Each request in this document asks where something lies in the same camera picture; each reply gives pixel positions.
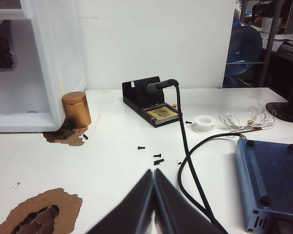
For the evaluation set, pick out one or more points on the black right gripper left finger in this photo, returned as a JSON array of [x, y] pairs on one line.
[[136, 209]]

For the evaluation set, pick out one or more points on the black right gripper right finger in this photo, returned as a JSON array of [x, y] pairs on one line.
[[171, 209]]

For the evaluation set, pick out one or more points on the blue translucent water jug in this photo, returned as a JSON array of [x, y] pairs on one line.
[[244, 51]]

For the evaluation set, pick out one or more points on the white AUX water dispenser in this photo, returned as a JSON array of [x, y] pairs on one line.
[[58, 48]]

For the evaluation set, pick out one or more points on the black dispenser tap paddle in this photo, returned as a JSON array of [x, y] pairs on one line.
[[2, 53]]

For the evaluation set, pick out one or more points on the white tape roll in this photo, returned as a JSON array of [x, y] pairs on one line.
[[203, 124]]

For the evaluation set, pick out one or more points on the blue metal soldering station box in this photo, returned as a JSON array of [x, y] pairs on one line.
[[276, 175]]

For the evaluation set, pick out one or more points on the black soldering iron stand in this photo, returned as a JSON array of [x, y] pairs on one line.
[[136, 97]]

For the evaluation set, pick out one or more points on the copper metal canister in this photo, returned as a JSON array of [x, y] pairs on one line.
[[77, 109]]

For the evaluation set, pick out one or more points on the tiny debris fleck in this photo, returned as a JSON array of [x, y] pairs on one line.
[[15, 186]]

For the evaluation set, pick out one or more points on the black monitor stand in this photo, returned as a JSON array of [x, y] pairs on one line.
[[285, 111]]

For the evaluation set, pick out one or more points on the grey metal pole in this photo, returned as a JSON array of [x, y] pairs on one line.
[[271, 44]]

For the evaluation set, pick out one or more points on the cluttered office desk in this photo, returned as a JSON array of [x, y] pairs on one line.
[[290, 46]]

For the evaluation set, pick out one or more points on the white cup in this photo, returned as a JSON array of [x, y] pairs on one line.
[[268, 25]]

